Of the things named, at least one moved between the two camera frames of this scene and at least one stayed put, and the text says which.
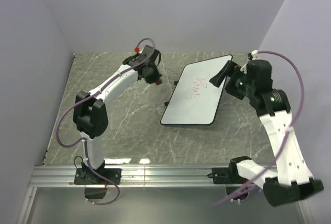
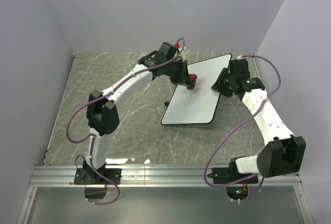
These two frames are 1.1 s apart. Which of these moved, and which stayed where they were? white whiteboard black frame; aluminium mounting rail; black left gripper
Moved: black left gripper
Stayed: white whiteboard black frame; aluminium mounting rail
